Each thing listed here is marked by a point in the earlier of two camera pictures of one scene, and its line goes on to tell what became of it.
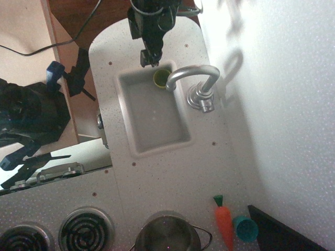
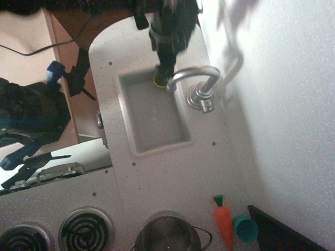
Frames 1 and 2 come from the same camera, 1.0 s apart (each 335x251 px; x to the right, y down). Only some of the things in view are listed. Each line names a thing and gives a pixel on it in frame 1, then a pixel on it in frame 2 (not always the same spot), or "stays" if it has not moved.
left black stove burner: x=26 y=236 stays
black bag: x=32 y=111 stays
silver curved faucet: x=200 y=95 stays
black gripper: x=152 y=38 → x=167 y=58
